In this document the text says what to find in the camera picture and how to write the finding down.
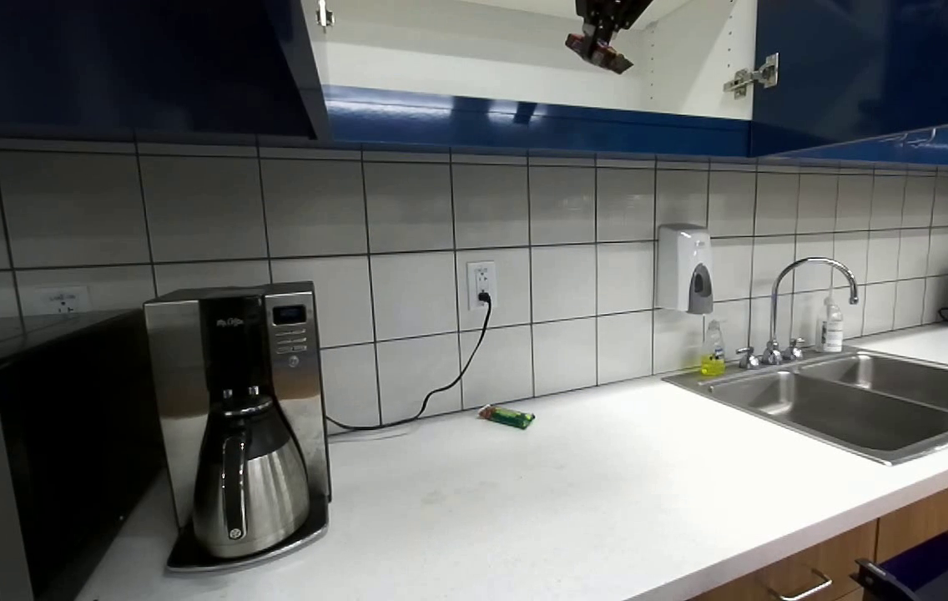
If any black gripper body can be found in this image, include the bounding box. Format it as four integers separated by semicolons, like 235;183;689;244
573;0;650;32

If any open white cabinet interior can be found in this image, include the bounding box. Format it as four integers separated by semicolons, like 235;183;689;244
306;0;759;121

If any metal cabinet hinge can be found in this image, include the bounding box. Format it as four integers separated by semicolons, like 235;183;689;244
725;54;783;102

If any blue right cabinet door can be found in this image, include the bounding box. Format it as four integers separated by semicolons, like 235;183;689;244
753;0;948;166

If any blue cabinet door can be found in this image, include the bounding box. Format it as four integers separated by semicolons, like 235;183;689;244
753;0;948;166
0;0;326;142

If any blue upper cabinet door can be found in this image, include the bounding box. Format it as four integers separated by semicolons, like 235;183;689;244
0;0;326;142

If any white soap dispenser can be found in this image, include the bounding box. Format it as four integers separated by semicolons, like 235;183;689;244
657;229;715;315

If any yellow dish soap bottle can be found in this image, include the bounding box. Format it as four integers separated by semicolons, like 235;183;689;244
696;320;728;378

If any chrome sink faucet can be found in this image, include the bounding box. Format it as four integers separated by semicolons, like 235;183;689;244
738;255;862;372

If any white soap bottle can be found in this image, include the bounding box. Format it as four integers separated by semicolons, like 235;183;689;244
823;296;846;355

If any stainless steel double sink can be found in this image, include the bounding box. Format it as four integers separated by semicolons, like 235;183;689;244
680;352;948;463

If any stainless steel coffee maker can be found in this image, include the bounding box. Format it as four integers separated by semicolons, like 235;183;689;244
144;281;333;570

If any steel coffee carafe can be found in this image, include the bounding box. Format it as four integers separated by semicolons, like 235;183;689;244
192;387;312;562

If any wooden lower drawer front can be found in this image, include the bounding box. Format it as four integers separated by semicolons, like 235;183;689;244
696;488;948;601

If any blue bin under counter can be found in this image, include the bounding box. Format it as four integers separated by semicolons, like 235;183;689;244
851;534;948;601

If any black microwave oven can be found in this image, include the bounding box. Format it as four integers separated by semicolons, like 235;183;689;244
0;311;164;601

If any white wall outlet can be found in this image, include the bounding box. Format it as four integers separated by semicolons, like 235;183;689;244
468;263;497;309

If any black power cord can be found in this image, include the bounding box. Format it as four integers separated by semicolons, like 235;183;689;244
324;291;497;438

